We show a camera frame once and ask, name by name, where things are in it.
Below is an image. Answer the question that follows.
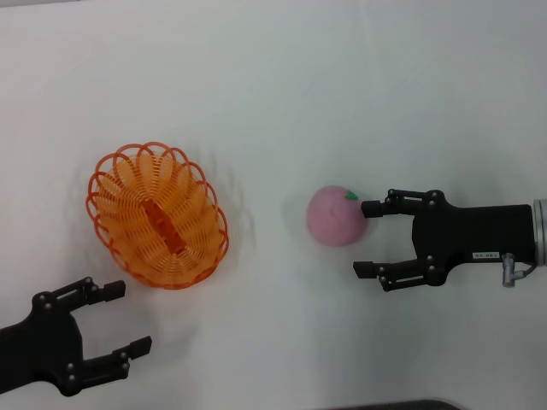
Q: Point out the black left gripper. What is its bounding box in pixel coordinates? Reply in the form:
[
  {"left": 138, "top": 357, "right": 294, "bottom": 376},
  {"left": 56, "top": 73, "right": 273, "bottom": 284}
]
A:
[{"left": 0, "top": 276, "right": 153, "bottom": 398}]

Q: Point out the dark robot torso edge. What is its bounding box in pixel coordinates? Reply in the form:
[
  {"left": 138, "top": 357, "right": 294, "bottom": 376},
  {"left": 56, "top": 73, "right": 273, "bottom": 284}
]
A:
[{"left": 341, "top": 398, "right": 462, "bottom": 410}]

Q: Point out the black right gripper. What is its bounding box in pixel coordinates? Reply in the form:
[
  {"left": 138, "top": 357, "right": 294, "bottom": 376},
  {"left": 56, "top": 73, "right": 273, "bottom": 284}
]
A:
[{"left": 352, "top": 189, "right": 538, "bottom": 293}]

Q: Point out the pink plush peach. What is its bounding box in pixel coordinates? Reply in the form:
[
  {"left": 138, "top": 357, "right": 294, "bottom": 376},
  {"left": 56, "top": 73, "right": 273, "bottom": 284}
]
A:
[{"left": 305, "top": 184, "right": 369, "bottom": 248}]

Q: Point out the orange plastic wire basket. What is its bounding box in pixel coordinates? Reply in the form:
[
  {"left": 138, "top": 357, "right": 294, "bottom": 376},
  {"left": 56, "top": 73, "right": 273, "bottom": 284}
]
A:
[{"left": 86, "top": 141, "right": 232, "bottom": 291}]

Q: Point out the silver elbow cable connector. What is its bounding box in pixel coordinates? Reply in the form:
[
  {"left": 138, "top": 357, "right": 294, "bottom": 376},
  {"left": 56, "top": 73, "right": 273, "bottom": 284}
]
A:
[{"left": 502, "top": 253, "right": 519, "bottom": 288}]

